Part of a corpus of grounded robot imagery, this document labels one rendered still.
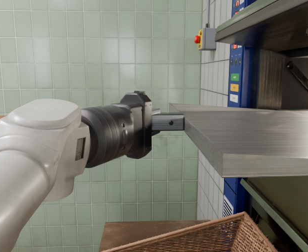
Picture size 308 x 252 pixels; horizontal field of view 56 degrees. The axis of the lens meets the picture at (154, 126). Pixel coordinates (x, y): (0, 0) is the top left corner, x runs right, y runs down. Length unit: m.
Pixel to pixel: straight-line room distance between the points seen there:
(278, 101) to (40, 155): 0.83
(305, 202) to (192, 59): 1.26
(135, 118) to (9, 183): 0.28
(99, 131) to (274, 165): 0.22
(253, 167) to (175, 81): 1.51
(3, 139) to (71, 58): 1.56
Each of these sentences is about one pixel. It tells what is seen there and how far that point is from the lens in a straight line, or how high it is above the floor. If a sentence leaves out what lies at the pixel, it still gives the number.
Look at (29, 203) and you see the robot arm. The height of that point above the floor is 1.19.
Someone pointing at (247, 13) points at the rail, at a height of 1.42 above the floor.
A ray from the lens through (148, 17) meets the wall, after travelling 1.83.
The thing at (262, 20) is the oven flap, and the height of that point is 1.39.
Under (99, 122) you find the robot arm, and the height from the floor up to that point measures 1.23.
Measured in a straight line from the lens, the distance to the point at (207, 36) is 1.50.
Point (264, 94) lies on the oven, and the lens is 0.99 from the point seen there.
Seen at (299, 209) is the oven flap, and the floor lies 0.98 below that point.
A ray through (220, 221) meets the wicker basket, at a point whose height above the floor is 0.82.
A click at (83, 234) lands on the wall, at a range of 2.13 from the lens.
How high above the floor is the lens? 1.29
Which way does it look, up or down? 10 degrees down
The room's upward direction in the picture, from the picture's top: straight up
